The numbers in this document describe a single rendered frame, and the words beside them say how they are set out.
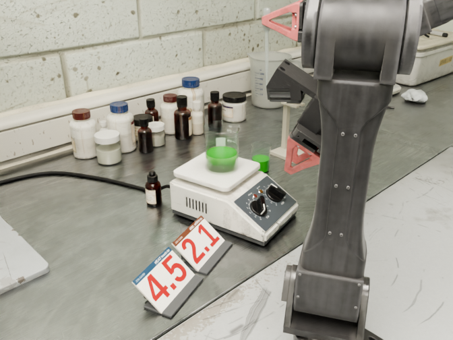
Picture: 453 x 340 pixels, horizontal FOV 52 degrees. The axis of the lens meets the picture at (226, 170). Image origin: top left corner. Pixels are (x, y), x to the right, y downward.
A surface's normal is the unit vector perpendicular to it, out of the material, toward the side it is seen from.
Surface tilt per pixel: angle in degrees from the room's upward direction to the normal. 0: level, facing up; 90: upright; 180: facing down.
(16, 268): 0
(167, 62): 90
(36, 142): 90
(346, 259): 87
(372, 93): 87
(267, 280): 0
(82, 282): 0
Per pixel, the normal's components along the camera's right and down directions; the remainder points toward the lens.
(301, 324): 0.00, -0.90
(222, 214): -0.55, 0.37
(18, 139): 0.69, 0.32
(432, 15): -0.25, 0.47
